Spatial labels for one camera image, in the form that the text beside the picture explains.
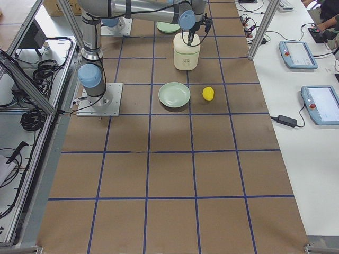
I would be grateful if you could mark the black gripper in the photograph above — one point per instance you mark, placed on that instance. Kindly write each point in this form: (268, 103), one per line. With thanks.
(190, 36)

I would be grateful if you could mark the white rice cooker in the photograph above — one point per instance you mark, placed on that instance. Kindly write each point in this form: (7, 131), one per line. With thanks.
(185, 57)

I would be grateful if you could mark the person's hand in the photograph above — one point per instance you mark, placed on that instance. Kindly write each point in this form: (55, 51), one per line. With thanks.
(322, 26)

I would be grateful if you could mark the light green plate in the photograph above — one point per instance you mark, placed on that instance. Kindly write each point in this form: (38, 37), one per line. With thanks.
(174, 94)
(167, 27)

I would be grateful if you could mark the yellow toy fruit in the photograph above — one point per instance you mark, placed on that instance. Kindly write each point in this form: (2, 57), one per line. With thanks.
(208, 93)

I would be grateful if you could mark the far blue teach pendant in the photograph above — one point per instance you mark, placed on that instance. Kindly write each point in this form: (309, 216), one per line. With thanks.
(297, 55)

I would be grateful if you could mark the blue teach pendant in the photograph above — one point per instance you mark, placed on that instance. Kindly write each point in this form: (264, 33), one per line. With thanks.
(297, 55)
(321, 103)

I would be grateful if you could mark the black controller box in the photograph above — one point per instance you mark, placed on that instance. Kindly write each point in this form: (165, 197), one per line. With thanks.
(321, 37)

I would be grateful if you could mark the black power adapter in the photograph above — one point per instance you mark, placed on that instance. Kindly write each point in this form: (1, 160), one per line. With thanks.
(287, 121)

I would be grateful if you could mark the near blue teach pendant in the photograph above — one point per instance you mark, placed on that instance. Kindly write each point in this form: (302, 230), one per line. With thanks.
(321, 103)

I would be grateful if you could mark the black monitor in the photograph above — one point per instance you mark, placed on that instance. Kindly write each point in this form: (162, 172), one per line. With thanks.
(34, 38)

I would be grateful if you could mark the aluminium frame post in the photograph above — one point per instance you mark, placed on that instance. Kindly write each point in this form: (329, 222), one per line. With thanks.
(265, 22)

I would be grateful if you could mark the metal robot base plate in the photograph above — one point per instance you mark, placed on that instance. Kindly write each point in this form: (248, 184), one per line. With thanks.
(108, 105)

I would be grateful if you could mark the left aluminium frame rail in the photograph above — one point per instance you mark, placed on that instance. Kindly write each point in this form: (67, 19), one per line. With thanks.
(25, 83)

